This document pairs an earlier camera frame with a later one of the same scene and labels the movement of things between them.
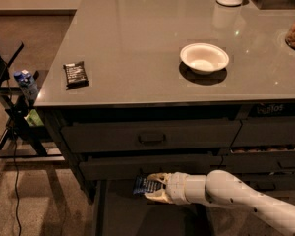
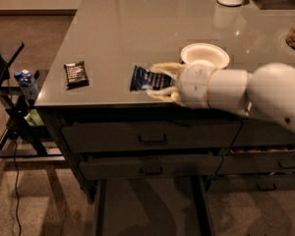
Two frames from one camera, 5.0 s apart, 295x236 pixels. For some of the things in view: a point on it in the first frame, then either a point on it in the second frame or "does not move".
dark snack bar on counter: (76, 76) does not move
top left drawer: (149, 136) does not move
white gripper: (177, 188) → (194, 86)
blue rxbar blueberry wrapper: (142, 185) → (143, 79)
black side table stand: (20, 141) does not move
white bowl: (205, 58) does not move
